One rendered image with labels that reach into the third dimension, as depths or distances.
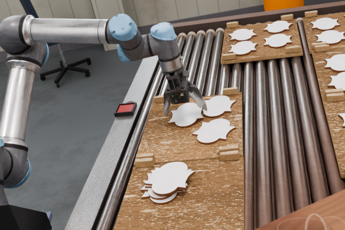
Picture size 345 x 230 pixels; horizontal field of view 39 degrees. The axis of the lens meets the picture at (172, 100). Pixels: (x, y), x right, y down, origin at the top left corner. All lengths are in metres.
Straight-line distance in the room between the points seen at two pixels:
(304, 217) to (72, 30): 0.86
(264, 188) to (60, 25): 0.77
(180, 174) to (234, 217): 0.22
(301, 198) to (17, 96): 0.94
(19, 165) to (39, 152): 2.14
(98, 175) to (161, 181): 0.28
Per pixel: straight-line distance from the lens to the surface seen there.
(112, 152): 1.72
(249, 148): 1.59
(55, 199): 3.21
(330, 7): 2.60
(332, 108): 1.73
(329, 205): 1.18
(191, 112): 1.76
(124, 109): 1.94
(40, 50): 1.74
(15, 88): 1.68
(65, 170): 3.44
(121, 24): 1.46
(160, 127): 1.75
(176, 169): 1.46
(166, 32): 1.56
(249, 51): 2.19
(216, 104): 1.80
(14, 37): 1.61
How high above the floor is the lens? 1.82
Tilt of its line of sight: 28 degrees down
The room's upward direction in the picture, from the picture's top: 12 degrees counter-clockwise
